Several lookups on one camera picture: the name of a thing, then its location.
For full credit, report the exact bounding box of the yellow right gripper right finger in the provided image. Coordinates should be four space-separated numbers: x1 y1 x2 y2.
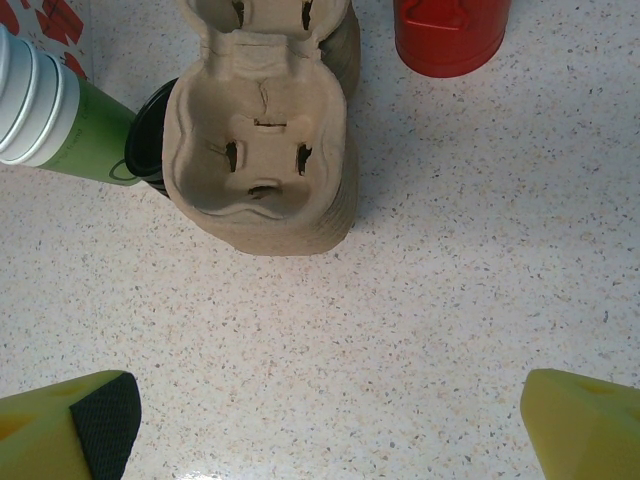
519 367 640 480

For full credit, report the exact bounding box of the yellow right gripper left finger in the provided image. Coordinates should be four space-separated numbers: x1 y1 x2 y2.
0 368 144 480

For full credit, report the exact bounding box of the brown pulp cup carrier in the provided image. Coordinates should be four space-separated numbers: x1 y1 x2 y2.
162 0 351 224

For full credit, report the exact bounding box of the red and white paper bag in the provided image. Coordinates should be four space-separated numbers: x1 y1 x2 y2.
0 0 92 81

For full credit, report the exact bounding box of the stack of green paper cups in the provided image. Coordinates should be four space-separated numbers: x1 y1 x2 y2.
0 24 139 189

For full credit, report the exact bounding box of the red straw holder cup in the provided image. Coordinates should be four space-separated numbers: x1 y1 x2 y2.
392 0 512 79

